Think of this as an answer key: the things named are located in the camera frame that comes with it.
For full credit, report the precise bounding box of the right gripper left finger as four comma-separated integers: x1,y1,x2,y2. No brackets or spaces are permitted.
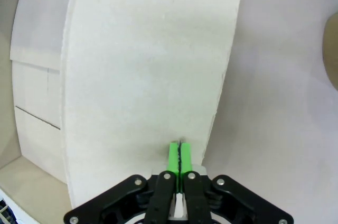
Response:
63,142,183,224

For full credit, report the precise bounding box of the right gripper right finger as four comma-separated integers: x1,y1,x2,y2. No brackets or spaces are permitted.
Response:
180,143,294,224

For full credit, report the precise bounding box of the large white wrapping sheet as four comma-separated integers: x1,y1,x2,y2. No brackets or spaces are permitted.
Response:
0,0,338,224

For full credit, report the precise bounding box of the white sheet with slits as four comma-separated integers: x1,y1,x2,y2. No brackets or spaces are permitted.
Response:
9,0,72,184

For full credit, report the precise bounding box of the brown packing tape roll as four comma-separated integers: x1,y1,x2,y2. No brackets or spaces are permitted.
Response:
322,11,338,90

